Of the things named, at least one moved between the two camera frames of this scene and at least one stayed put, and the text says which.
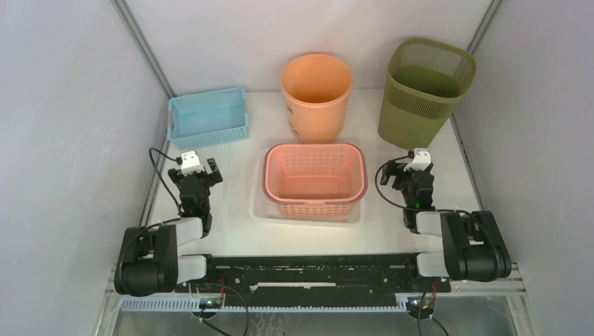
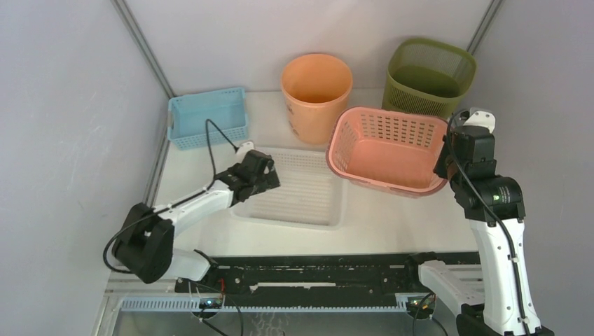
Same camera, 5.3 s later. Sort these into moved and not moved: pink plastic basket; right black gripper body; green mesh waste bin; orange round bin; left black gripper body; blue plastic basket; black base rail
Moved: right black gripper body; pink plastic basket; left black gripper body
Not moved: green mesh waste bin; orange round bin; blue plastic basket; black base rail
